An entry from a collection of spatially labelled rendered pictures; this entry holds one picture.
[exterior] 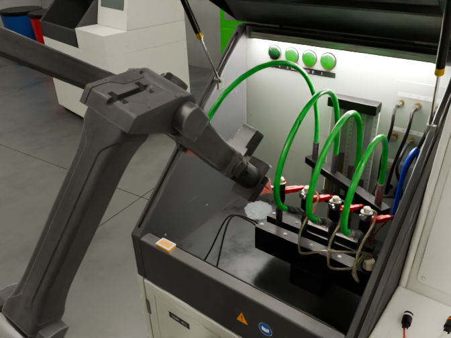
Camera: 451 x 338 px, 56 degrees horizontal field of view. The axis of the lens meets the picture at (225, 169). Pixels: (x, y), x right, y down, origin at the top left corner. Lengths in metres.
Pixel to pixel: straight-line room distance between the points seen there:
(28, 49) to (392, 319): 0.94
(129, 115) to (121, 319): 1.95
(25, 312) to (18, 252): 2.38
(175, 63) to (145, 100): 3.70
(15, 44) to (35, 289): 0.54
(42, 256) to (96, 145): 0.16
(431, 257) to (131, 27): 3.25
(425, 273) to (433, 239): 0.09
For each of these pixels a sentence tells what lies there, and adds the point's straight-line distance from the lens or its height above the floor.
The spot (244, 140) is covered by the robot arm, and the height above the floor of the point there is 1.31.
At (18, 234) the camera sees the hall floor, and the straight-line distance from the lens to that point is 3.16.
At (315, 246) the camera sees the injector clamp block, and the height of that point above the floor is 0.98.
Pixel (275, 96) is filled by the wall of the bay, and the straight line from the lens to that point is 1.42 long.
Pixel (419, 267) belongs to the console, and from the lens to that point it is 1.09.
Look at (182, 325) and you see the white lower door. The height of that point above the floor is 0.68.
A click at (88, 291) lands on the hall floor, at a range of 2.56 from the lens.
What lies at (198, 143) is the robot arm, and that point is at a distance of 0.69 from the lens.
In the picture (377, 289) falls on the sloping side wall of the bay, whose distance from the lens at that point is 0.99.
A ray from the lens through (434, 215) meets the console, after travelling 1.04.
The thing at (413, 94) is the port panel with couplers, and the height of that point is 1.33.
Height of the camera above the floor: 1.73
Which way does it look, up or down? 30 degrees down
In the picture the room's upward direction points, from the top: 2 degrees counter-clockwise
